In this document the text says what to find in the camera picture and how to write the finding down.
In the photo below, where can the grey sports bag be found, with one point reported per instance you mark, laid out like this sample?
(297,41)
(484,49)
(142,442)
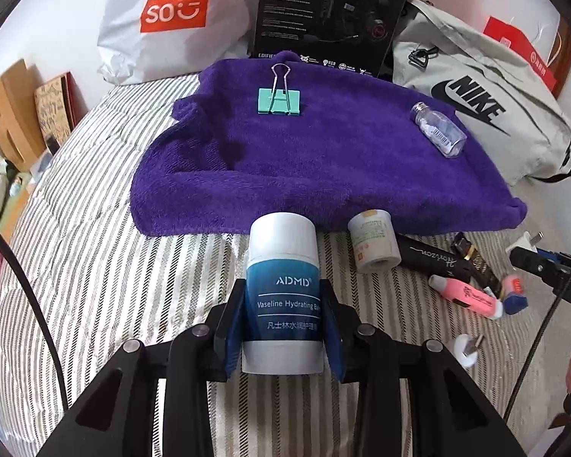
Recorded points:
(504,119)

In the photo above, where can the black headset box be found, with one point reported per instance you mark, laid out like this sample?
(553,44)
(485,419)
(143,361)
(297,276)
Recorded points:
(314,9)

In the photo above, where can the white and blue balm stick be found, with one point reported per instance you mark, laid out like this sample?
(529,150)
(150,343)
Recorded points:
(283,257)

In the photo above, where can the striped bedding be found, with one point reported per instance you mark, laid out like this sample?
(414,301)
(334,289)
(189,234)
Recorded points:
(100,247)

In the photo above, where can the white medicine bottle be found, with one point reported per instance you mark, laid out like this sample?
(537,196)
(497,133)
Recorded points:
(373,243)

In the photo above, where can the pink earpick pen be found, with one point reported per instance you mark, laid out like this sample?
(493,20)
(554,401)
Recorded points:
(466,295)

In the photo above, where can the small white adapter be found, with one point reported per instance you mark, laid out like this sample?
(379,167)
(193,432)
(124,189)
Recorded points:
(466,352)

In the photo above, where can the brown notebook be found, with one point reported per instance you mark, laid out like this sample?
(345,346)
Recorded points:
(52,104)

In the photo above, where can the black tube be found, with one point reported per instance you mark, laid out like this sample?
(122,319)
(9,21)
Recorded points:
(428,257)

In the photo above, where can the black and gold bottle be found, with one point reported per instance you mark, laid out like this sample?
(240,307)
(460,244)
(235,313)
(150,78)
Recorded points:
(476,259)

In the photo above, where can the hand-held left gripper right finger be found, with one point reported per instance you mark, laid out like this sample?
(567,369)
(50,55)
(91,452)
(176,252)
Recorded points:
(334,338)

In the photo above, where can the pink and blue eraser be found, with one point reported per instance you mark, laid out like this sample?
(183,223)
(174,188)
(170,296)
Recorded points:
(516,302)

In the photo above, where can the white charger plug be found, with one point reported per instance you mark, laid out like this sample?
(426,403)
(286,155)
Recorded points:
(523,240)

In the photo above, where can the teal binder clip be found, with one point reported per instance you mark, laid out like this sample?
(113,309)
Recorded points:
(278,102)

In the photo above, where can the purple towel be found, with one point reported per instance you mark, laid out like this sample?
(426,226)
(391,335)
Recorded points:
(314,162)

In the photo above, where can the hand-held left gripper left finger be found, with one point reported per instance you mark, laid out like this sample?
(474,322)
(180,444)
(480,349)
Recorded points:
(233,328)

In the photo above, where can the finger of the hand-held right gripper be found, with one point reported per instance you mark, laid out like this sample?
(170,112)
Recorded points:
(533,264)
(566,259)

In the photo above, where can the white shopping bag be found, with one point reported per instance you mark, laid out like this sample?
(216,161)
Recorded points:
(123,33)

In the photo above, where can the clear pill bottle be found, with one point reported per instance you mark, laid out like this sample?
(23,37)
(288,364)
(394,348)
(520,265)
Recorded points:
(437,128)

